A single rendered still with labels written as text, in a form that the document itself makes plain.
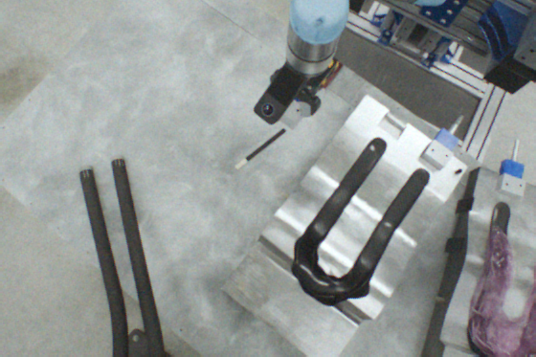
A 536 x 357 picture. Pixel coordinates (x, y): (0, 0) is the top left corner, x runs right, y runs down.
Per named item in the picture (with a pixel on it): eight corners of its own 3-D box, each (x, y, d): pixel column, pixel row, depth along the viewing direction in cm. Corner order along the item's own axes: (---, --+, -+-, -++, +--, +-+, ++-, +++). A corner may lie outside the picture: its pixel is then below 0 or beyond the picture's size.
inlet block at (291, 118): (310, 70, 102) (313, 58, 97) (329, 83, 101) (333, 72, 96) (273, 116, 99) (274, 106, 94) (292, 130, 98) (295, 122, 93)
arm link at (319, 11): (355, -27, 62) (349, 31, 60) (341, 17, 73) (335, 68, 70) (296, -35, 62) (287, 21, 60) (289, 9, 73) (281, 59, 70)
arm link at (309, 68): (318, 73, 70) (273, 42, 71) (314, 85, 75) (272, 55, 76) (346, 36, 72) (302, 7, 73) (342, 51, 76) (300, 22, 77)
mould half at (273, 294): (357, 108, 111) (371, 85, 98) (451, 175, 108) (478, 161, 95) (222, 288, 100) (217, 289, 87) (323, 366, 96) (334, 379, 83)
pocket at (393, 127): (384, 115, 105) (388, 109, 101) (404, 129, 104) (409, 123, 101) (372, 130, 104) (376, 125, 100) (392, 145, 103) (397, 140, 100)
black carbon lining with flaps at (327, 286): (371, 135, 102) (383, 121, 93) (434, 180, 100) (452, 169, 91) (273, 269, 94) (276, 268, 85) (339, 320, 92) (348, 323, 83)
